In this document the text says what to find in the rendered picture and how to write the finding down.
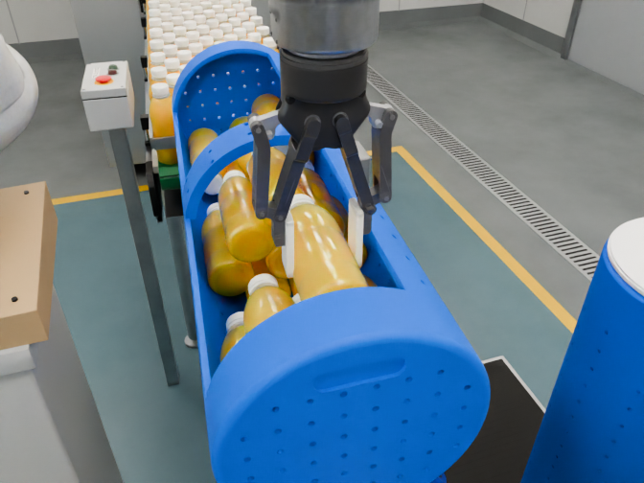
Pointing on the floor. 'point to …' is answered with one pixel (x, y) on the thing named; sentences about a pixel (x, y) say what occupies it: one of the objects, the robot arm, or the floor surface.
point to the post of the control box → (144, 249)
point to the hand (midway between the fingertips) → (322, 241)
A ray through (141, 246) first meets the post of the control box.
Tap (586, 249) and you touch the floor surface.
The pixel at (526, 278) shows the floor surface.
